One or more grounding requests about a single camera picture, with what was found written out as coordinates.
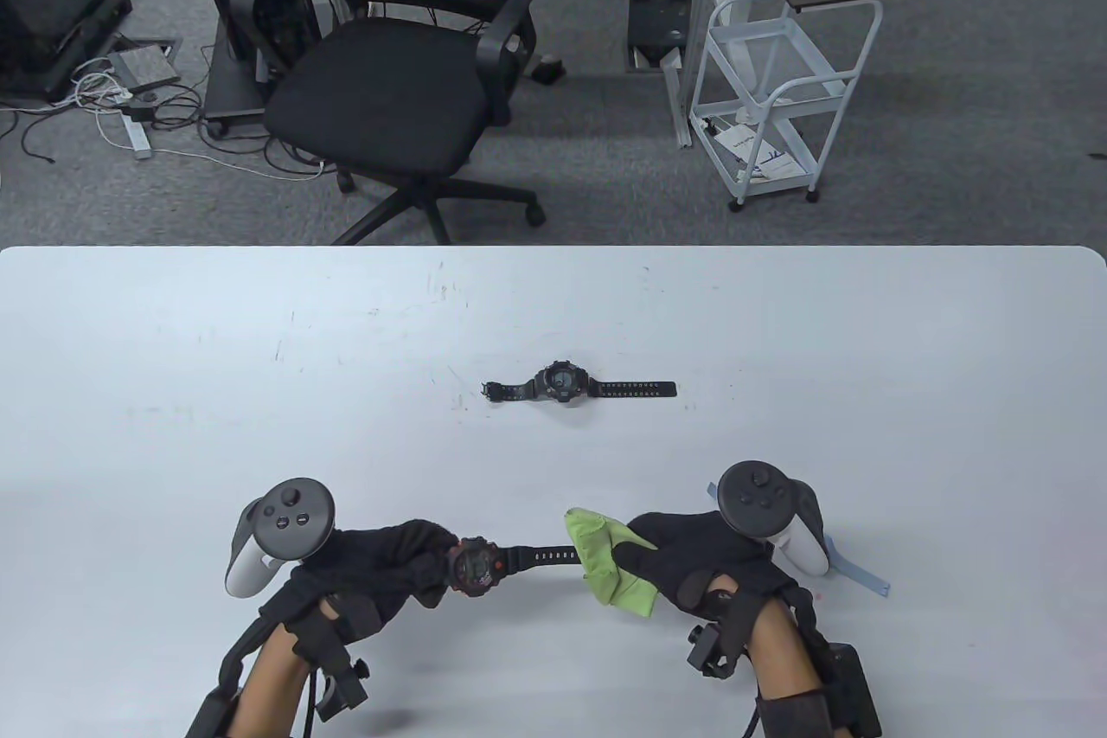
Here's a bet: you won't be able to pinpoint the person's right hand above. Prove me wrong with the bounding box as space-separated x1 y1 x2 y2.
612 511 801 611

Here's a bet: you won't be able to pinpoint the person's left hand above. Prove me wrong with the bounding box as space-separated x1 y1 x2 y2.
259 519 459 645

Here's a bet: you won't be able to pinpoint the green cleaning cloth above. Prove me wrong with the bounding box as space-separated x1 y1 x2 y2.
565 509 660 619

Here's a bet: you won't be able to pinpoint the black watch with red face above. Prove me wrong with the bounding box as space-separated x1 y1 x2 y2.
445 536 579 598

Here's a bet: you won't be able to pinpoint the light blue watch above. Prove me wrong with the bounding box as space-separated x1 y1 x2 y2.
707 483 892 598

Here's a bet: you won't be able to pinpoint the black watch with grey face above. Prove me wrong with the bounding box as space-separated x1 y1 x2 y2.
484 360 677 406

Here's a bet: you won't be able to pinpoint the person's left forearm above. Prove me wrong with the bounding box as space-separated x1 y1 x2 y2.
229 626 308 738

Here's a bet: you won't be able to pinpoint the black forearm band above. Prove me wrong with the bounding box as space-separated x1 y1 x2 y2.
757 690 835 738

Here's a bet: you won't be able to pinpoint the person's right forearm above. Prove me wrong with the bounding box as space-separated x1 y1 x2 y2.
748 600 822 700

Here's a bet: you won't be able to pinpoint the black glove sensor box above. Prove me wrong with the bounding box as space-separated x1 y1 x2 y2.
294 600 373 722
688 624 736 678

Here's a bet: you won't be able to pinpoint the white paper booklet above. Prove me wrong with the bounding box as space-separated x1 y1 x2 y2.
713 124 798 183

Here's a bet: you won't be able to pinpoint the white metal stand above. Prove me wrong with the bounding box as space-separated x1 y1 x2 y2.
664 0 723 151

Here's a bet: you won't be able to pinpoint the black mesh office chair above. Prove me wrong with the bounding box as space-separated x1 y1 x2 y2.
229 0 547 246

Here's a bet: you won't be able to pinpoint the black computer cart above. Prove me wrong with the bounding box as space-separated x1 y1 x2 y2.
177 0 347 138

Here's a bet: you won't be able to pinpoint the black open floor hatch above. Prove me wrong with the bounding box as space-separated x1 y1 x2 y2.
627 0 693 73

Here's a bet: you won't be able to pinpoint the grey floor plate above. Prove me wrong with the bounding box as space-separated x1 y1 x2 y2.
106 37 184 92

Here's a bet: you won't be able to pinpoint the black wrist camera unit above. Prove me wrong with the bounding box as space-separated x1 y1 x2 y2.
186 690 234 738
826 643 883 738

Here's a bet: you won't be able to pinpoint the white wire rolling cart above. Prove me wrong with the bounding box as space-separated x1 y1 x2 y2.
689 0 885 213

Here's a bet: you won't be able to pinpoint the black floor cables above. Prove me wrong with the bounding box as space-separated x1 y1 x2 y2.
0 102 60 166

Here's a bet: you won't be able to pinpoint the white cable bundle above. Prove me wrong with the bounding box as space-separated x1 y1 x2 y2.
74 56 328 183

